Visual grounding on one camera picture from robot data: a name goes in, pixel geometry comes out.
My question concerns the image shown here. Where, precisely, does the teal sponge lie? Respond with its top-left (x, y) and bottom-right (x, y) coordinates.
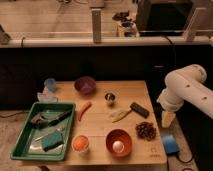
top-left (41, 131), bottom-right (63, 151)

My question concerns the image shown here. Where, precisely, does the green plastic tray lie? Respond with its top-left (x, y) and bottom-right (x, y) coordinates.
top-left (11, 102), bottom-right (76, 162)

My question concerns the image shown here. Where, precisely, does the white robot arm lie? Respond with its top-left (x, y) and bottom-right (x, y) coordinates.
top-left (157, 64), bottom-right (213, 128)

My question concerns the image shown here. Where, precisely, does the dark grape bunch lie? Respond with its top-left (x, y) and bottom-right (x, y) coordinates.
top-left (135, 122), bottom-right (156, 141)

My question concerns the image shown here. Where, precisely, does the blue tape roll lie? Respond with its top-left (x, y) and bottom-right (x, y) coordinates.
top-left (162, 135), bottom-right (179, 155)

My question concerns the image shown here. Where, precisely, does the yellow banana peel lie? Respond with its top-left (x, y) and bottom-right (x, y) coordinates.
top-left (110, 110), bottom-right (131, 123)

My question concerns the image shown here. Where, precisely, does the wooden cutting board table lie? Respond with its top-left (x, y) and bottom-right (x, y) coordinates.
top-left (23, 81), bottom-right (166, 166)

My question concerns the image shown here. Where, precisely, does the orange bowl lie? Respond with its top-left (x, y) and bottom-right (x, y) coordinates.
top-left (106, 129), bottom-right (132, 157)

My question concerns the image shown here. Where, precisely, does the white egg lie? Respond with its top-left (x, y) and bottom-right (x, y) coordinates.
top-left (112, 141), bottom-right (124, 153)

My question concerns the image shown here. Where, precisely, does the small steel cup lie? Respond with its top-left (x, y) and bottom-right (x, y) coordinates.
top-left (105, 93), bottom-right (115, 106)

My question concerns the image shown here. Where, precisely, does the orange carrot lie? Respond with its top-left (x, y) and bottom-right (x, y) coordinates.
top-left (77, 101), bottom-right (92, 121)

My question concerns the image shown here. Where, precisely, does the purple bowl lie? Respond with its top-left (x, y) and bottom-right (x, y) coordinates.
top-left (74, 76), bottom-right (96, 94)

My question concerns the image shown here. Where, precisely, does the black monitor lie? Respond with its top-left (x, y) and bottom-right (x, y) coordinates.
top-left (136, 0), bottom-right (193, 33)

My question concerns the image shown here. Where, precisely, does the silver spoon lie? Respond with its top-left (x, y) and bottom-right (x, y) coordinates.
top-left (33, 126), bottom-right (66, 142)

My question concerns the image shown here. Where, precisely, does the grey black small tool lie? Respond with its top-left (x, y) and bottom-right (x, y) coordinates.
top-left (30, 114), bottom-right (48, 128)

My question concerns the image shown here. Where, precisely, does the black cable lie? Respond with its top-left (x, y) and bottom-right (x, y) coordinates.
top-left (163, 34), bottom-right (178, 68)

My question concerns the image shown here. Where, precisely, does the metal frame post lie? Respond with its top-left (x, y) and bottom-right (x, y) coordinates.
top-left (91, 8), bottom-right (101, 43)

